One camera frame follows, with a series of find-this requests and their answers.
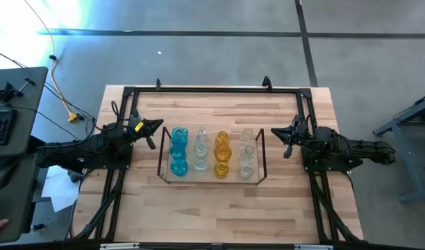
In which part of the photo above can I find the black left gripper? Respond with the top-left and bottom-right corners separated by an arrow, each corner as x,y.
128,109 -> 164,151

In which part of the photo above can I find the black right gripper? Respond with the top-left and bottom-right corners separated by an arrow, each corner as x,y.
270,115 -> 317,159

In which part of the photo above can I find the tall embossed blue glass vase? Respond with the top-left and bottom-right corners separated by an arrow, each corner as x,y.
171,126 -> 190,147

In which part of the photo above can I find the round blue glass vase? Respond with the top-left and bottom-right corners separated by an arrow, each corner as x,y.
169,144 -> 188,160

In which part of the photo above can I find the conical clear glass vase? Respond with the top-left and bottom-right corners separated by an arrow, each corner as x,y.
240,127 -> 256,144

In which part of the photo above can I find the twisted clear glass vase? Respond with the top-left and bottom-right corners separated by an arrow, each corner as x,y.
239,144 -> 257,164

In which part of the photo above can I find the tall diamond-cut clear vase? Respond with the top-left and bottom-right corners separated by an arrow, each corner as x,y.
194,126 -> 210,145

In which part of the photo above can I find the short blue glass vase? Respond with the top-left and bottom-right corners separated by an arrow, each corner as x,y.
170,158 -> 190,178

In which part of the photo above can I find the short clear glass vase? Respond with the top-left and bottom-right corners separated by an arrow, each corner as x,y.
238,163 -> 255,180

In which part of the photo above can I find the round clear glass vase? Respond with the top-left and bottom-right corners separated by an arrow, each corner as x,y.
194,143 -> 209,160

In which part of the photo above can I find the ribbed clear glass jar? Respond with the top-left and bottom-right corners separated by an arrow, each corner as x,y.
193,158 -> 210,174

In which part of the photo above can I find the ribbed yellow glass vase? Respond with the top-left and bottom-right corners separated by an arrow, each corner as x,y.
215,131 -> 231,147

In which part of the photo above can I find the honeycomb yellow glass vase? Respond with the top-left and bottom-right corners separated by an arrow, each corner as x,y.
214,144 -> 233,163

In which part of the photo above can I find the wide yellow glass jar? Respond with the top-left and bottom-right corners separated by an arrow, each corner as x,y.
213,161 -> 231,179

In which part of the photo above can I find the white paper sheet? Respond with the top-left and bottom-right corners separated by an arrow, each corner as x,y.
41,162 -> 82,213

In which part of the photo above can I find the dark grey desk top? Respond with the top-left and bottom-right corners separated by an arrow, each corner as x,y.
0,67 -> 49,159
0,152 -> 42,244

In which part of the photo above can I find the black desk clamp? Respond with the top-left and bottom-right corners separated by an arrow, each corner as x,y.
0,78 -> 36,103

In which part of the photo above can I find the black computer keyboard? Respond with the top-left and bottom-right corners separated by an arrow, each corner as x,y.
0,109 -> 17,146

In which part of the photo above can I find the black computer mouse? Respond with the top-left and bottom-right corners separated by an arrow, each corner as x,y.
0,159 -> 19,190

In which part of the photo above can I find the black aluminium table frame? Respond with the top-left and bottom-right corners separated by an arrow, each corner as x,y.
65,85 -> 365,244

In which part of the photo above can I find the white table edge bracket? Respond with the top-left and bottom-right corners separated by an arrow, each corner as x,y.
294,244 -> 334,250
99,242 -> 140,250

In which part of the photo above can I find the yellow extension cable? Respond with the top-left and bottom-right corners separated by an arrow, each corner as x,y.
23,0 -> 80,123

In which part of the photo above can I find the grey metal table frame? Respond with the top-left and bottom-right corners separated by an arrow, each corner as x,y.
372,90 -> 425,204

